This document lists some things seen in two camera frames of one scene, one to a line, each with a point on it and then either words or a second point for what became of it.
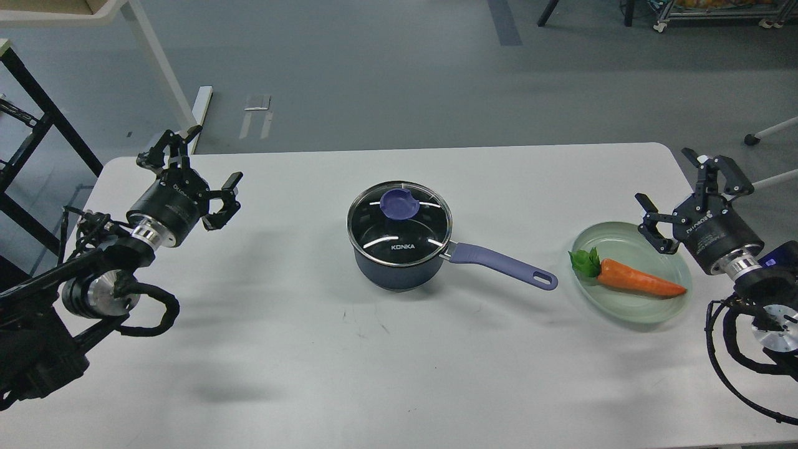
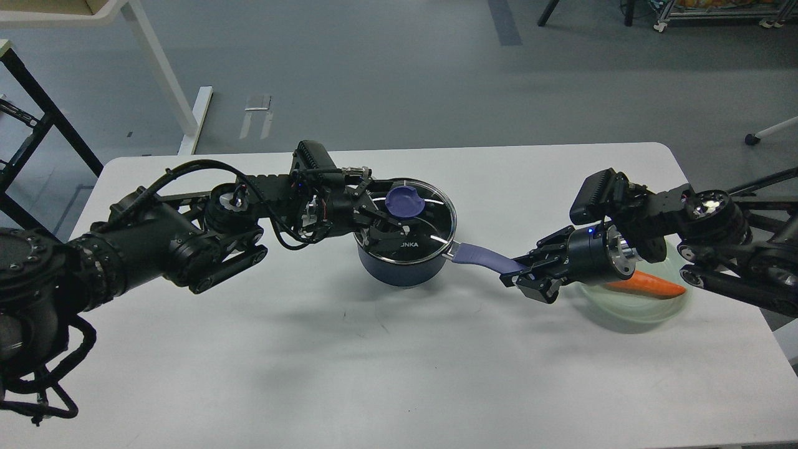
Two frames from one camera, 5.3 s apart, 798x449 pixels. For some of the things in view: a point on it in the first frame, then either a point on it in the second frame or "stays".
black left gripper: [171, 207] → [329, 211]
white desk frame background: [191, 116] stays
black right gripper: [719, 240] → [591, 254]
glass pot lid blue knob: [399, 204] stays
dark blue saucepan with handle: [398, 233] stays
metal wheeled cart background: [773, 14] stays
